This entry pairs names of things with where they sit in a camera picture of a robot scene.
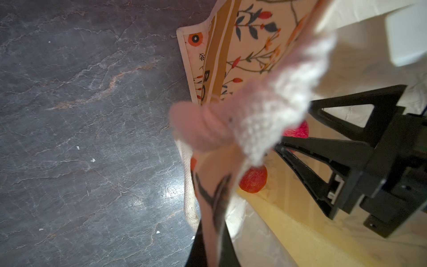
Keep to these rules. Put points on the cream floral tote bag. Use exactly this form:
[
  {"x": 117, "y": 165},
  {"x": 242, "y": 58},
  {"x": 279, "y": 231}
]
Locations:
[{"x": 254, "y": 68}]

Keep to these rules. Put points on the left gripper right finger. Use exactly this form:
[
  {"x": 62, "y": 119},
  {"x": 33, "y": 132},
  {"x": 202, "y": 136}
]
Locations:
[{"x": 228, "y": 256}]

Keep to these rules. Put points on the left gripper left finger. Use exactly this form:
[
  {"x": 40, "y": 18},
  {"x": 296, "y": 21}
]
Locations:
[{"x": 197, "y": 257}]

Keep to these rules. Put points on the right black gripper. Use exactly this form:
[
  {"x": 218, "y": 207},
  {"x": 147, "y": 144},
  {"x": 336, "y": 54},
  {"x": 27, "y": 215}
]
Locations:
[{"x": 382, "y": 168}]

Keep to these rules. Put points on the red apple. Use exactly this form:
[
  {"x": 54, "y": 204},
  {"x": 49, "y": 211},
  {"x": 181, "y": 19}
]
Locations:
[{"x": 254, "y": 179}]

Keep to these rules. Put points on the pink dragon fruit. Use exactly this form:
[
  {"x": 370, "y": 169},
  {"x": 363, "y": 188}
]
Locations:
[{"x": 301, "y": 131}]

